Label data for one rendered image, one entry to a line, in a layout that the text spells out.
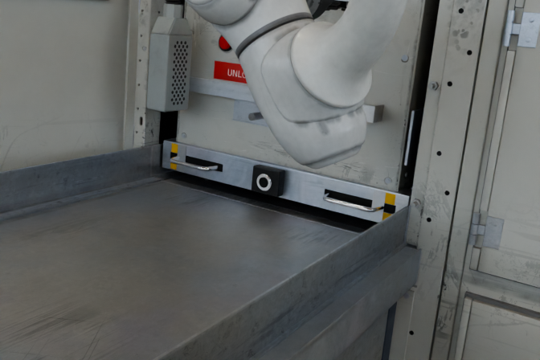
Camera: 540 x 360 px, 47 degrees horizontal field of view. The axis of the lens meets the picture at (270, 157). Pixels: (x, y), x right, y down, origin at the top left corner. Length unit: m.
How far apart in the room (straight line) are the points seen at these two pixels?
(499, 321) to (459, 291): 0.08
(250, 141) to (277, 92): 0.54
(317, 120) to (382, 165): 0.43
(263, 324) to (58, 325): 0.22
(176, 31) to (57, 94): 0.27
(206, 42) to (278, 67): 0.59
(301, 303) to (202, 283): 0.16
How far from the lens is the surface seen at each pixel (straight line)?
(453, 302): 1.08
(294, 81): 0.66
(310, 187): 1.15
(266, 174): 1.16
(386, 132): 1.08
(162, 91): 1.19
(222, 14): 0.71
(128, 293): 0.81
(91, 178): 1.21
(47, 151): 1.30
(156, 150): 1.33
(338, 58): 0.64
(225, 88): 1.19
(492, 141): 0.98
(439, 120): 1.02
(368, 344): 1.00
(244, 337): 0.65
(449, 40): 1.01
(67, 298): 0.80
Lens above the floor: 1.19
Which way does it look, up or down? 12 degrees down
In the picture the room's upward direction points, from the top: 5 degrees clockwise
